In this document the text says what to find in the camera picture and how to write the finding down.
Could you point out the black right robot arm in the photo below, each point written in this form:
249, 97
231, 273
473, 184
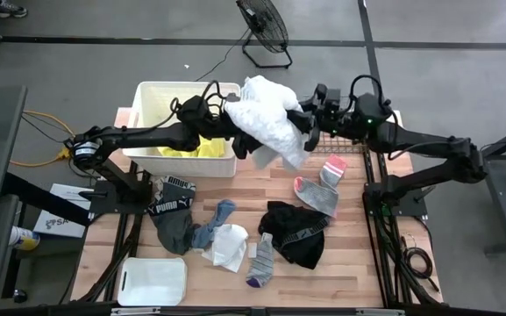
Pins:
423, 145

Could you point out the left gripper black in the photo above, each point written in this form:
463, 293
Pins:
223, 127

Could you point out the grey striped purple-toed sock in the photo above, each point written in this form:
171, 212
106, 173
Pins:
261, 265

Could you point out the grey sock pink toe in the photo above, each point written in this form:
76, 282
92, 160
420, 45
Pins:
318, 197

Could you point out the black Puma underwear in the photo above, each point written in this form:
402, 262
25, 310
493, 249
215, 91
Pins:
296, 237

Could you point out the white printed box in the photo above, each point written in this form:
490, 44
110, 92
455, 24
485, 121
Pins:
62, 219

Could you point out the small white cloth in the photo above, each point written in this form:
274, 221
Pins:
228, 248

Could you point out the black aluminium table frame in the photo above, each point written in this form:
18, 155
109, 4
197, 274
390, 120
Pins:
386, 263

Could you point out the large white shirt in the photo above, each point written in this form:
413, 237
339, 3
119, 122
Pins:
265, 118

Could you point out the dark grey Puma underwear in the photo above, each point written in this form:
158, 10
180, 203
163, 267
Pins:
173, 228

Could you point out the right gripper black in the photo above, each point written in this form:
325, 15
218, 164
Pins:
331, 112

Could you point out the white yellow can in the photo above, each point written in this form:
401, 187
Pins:
24, 239

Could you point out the black floor fan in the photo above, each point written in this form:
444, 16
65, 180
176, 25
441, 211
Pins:
265, 22

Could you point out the small black knob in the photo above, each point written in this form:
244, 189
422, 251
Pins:
19, 295

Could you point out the white plastic laundry basket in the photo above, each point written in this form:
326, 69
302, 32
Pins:
182, 167

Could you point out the blue sock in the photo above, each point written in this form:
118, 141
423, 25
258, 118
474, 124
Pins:
217, 217

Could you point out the grey sock pink stripes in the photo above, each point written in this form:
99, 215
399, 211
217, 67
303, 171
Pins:
333, 171

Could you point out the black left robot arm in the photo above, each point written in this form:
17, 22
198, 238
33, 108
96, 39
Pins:
147, 134

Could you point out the yellow cloth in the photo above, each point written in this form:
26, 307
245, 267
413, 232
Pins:
208, 149

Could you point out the black diagonal support beam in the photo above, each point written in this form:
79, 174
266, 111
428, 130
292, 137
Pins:
37, 197

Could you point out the small white plastic bin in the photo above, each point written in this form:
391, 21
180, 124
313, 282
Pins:
151, 283

